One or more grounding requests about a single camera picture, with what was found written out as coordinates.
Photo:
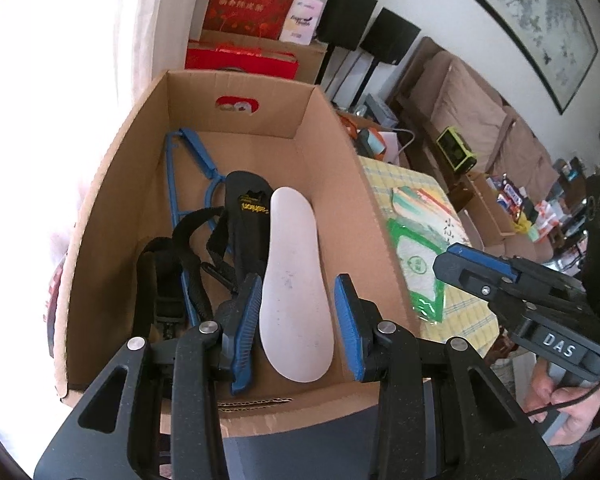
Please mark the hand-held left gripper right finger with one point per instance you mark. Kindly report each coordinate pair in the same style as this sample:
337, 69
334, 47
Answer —
347, 325

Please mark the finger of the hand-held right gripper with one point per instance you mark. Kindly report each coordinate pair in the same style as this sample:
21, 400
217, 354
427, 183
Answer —
472, 277
485, 259

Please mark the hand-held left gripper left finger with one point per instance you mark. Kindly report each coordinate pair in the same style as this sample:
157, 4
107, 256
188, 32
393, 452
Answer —
245, 340

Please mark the foam shoe insole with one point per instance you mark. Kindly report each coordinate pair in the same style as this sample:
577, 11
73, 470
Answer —
292, 280

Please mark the black sandal with yellow label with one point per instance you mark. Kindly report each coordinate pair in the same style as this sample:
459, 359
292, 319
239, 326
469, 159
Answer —
247, 220

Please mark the brown cardboard box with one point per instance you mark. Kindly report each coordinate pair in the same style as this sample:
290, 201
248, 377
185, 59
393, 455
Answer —
130, 210

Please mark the blue plastic clothes hanger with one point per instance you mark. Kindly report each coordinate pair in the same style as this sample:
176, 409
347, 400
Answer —
190, 155

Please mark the person's right hand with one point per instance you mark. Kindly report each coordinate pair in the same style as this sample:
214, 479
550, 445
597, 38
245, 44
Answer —
540, 385

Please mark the yellow checkered tablecloth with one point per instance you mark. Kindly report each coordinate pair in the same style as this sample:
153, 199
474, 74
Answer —
465, 320

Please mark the shallow cardboard tray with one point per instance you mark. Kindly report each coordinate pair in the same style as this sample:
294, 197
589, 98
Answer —
495, 210

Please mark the green printed plastic bag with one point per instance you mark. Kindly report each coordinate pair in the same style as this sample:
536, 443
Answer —
417, 265

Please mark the printed paper fan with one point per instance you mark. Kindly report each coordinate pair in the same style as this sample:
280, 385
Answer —
420, 202

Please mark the green portable radio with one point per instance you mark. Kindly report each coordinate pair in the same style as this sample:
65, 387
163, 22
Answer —
456, 147

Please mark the beige sofa cushion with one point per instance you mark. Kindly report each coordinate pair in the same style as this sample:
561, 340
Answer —
522, 150
460, 100

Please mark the brown sofa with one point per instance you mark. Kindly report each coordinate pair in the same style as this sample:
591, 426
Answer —
480, 110

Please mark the cardboard box of clutter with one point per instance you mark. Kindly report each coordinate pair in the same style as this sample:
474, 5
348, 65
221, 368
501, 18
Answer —
367, 140

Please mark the grey flat box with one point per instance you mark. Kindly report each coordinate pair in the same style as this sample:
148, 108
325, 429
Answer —
380, 110

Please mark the black speaker stand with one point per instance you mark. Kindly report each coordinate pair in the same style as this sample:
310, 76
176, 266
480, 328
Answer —
365, 82
327, 67

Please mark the black speaker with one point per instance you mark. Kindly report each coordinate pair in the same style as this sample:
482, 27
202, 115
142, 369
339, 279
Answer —
390, 37
347, 17

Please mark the framed ink painting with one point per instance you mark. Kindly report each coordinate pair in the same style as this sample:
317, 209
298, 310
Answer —
540, 20

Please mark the flat red gift box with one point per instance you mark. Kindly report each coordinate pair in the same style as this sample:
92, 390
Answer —
240, 62

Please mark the red gift bag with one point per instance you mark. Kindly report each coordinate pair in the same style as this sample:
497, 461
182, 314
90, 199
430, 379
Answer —
250, 5

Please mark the white sheer curtain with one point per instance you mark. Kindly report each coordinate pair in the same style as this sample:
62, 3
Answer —
55, 60

